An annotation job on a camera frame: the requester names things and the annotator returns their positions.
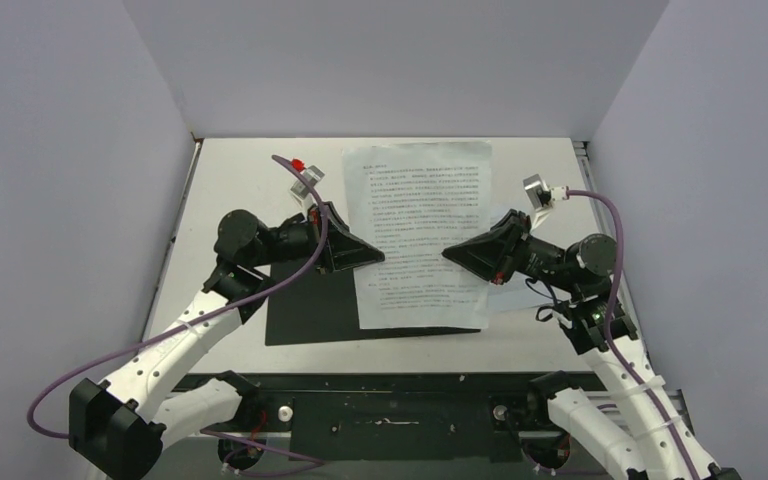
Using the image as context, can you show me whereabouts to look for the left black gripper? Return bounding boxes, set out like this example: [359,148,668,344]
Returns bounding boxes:
[252,202,386,274]

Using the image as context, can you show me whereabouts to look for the cream and black file folder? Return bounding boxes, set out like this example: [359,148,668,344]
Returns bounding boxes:
[260,269,474,346]

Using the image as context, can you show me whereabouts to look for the printed white paper sheet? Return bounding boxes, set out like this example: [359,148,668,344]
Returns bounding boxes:
[343,141,493,330]

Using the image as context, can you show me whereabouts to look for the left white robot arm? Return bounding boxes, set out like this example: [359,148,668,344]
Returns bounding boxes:
[68,202,385,479]

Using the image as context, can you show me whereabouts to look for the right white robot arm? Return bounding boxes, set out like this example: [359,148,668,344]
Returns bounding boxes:
[442,210,740,479]

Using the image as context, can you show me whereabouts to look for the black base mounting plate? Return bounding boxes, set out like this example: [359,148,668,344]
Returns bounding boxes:
[158,372,597,463]

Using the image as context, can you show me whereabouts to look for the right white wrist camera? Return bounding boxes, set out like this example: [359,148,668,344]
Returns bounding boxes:
[522,174,569,230]

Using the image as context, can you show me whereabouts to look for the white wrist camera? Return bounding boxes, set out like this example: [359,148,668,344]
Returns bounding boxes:
[289,163,325,209]
[522,174,569,230]

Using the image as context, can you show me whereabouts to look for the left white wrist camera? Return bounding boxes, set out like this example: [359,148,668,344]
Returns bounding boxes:
[289,163,325,209]

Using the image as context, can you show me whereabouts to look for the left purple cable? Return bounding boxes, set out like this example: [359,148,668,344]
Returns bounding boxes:
[26,154,330,480]

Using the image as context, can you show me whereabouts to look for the purple cable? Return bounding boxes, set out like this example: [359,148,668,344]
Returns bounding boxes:
[26,154,330,480]
[523,189,707,478]

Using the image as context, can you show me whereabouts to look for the aluminium frame rail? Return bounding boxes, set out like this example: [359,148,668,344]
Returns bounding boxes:
[89,390,703,480]

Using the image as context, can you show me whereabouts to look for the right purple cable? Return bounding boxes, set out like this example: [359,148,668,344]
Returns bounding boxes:
[523,189,707,478]

